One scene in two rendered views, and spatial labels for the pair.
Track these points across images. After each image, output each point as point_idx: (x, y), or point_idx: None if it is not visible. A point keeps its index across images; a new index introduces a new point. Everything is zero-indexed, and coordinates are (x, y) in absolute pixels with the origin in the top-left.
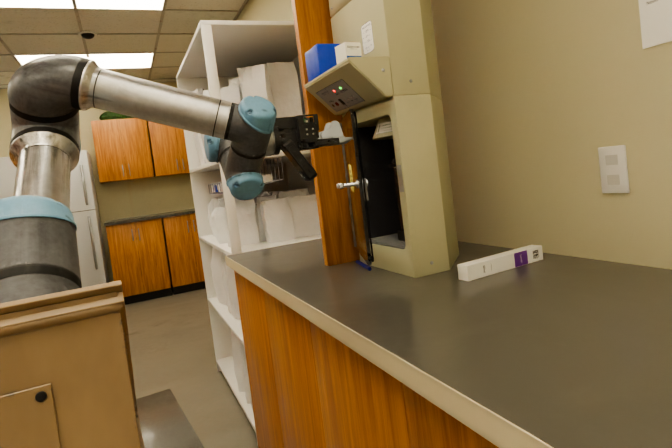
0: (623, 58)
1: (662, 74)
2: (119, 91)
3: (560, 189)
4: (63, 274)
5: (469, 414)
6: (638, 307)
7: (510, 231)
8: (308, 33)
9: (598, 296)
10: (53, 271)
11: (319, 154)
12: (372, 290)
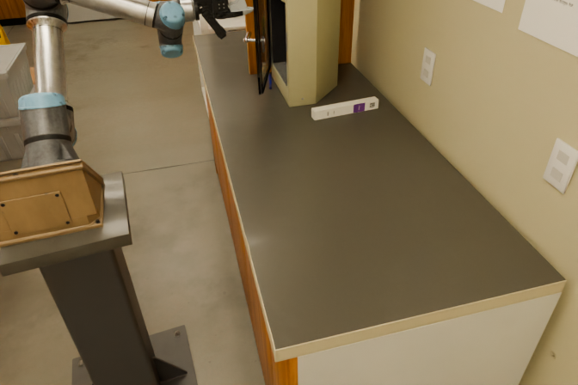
0: None
1: (461, 19)
2: None
3: (405, 62)
4: (61, 137)
5: (238, 216)
6: (370, 171)
7: (379, 73)
8: None
9: (363, 156)
10: (56, 137)
11: None
12: (256, 113)
